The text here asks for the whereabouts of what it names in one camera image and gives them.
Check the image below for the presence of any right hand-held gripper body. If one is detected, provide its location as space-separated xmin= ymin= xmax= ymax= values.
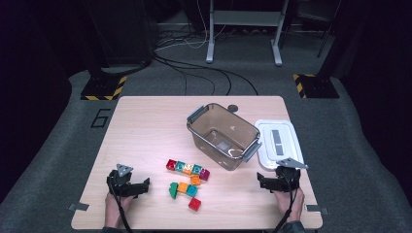
xmin=274 ymin=157 xmax=309 ymax=193

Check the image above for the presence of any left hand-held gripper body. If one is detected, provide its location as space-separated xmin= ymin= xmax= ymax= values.
xmin=106 ymin=163 xmax=134 ymax=197

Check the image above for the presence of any green toy block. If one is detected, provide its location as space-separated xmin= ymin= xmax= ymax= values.
xmin=168 ymin=182 xmax=180 ymax=200

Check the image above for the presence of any white container lid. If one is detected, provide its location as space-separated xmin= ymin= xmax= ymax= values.
xmin=254 ymin=118 xmax=305 ymax=172

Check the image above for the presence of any brown translucent plastic container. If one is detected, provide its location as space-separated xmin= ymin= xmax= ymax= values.
xmin=186 ymin=102 xmax=262 ymax=172

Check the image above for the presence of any person's left hand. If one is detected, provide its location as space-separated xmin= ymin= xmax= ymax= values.
xmin=104 ymin=193 xmax=135 ymax=229

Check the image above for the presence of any person's right hand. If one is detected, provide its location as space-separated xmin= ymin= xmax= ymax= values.
xmin=272 ymin=186 xmax=306 ymax=225

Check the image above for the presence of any grey tape strip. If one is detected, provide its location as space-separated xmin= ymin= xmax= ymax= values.
xmin=305 ymin=204 xmax=328 ymax=216
xmin=68 ymin=202 xmax=90 ymax=212

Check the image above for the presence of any black stand base striped edge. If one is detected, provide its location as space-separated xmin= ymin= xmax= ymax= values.
xmin=80 ymin=66 xmax=128 ymax=101
xmin=292 ymin=54 xmax=340 ymax=99

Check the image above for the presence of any dark curtain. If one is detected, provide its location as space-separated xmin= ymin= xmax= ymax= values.
xmin=336 ymin=0 xmax=412 ymax=195
xmin=0 ymin=0 xmax=74 ymax=208

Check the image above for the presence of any large black case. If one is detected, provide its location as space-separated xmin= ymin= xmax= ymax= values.
xmin=81 ymin=0 xmax=156 ymax=67

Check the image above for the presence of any left hand-held gripper black cable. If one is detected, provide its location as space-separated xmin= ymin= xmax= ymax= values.
xmin=107 ymin=176 xmax=134 ymax=233

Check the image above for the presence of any hand-held gripper black cable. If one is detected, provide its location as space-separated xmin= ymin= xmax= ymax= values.
xmin=107 ymin=176 xmax=134 ymax=233
xmin=273 ymin=173 xmax=294 ymax=233

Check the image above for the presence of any right hand-held gripper black cable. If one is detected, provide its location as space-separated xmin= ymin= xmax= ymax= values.
xmin=273 ymin=173 xmax=294 ymax=233

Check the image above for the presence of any long black floor cable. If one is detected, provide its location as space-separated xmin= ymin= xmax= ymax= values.
xmin=181 ymin=69 xmax=217 ymax=96
xmin=161 ymin=61 xmax=189 ymax=96
xmin=154 ymin=57 xmax=233 ymax=96
xmin=154 ymin=54 xmax=259 ymax=96

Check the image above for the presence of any white floor cable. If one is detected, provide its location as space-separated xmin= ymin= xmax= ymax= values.
xmin=154 ymin=0 xmax=227 ymax=51

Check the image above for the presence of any grey metal desk frame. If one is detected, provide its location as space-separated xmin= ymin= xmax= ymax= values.
xmin=206 ymin=0 xmax=291 ymax=67

